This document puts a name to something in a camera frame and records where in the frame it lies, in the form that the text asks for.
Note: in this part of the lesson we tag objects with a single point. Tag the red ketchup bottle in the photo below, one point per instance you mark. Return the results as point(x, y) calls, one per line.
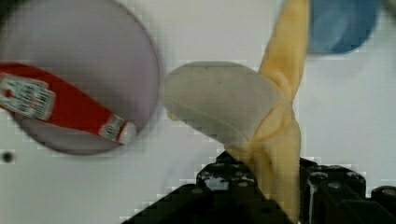
point(36, 94)

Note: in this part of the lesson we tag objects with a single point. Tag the grey round plate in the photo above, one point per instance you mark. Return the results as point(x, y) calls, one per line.
point(99, 47)

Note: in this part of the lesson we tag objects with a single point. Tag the blue round cup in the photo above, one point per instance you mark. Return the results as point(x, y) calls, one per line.
point(341, 26)

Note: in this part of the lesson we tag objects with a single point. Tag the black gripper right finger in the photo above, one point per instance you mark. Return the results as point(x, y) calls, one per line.
point(333, 194)

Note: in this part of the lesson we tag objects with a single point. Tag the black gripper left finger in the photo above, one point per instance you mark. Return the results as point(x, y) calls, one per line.
point(225, 192)

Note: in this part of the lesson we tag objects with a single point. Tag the peeled toy banana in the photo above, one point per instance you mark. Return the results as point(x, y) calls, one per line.
point(251, 112)

